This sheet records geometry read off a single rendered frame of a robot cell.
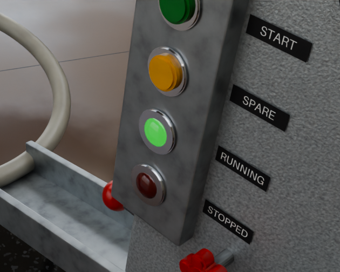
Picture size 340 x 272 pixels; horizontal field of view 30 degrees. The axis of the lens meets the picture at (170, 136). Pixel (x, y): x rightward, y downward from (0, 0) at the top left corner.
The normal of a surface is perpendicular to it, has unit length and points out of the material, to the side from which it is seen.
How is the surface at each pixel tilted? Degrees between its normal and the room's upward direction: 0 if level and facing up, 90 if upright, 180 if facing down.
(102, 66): 0
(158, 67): 90
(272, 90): 90
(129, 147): 90
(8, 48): 0
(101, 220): 8
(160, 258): 90
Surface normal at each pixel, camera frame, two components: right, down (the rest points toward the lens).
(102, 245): 0.04, -0.87
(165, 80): -0.66, 0.33
